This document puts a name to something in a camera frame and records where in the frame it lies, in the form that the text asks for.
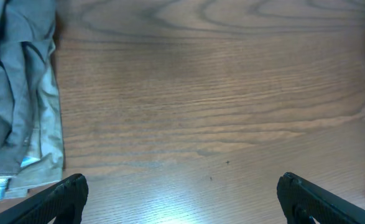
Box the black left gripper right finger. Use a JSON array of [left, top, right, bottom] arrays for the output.
[[277, 172, 365, 224]]

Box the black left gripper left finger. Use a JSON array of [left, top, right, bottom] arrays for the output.
[[0, 174, 88, 224]]

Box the beige folded shirt bottom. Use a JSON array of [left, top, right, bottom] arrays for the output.
[[0, 58, 64, 200]]

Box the grey folded shirt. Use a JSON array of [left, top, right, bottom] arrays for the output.
[[0, 0, 56, 177]]

